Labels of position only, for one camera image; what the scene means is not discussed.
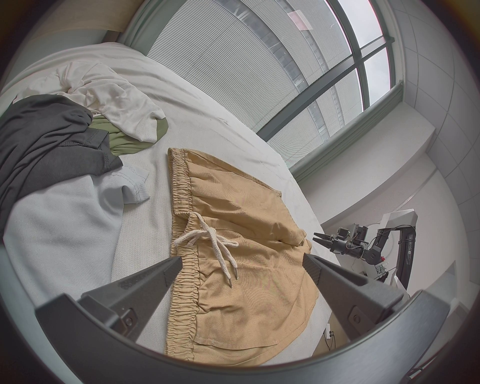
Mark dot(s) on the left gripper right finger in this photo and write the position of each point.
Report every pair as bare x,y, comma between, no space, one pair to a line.
352,300

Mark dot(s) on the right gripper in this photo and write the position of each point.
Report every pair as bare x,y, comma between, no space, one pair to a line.
343,247

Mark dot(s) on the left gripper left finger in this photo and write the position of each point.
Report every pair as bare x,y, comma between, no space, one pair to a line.
135,296

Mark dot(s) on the tan shorts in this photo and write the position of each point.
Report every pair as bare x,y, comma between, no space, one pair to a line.
247,232

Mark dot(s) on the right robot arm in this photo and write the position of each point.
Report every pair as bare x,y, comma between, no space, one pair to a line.
407,255

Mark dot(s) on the bed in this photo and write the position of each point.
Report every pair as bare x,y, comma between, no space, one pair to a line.
225,123

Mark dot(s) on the pale grey garment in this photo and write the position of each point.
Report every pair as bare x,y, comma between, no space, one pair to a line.
63,225

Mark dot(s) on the green garment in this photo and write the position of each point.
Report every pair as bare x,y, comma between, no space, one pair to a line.
127,142

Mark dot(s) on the black garment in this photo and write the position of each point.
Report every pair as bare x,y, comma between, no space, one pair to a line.
45,150

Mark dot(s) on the window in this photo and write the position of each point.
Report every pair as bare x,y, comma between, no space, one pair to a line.
262,75

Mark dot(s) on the white garment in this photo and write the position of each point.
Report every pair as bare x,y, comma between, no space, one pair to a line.
123,105

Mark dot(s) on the blue-green curtain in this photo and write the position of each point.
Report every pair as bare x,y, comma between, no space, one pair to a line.
150,22

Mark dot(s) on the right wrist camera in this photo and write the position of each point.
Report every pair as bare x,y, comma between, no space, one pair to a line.
343,232

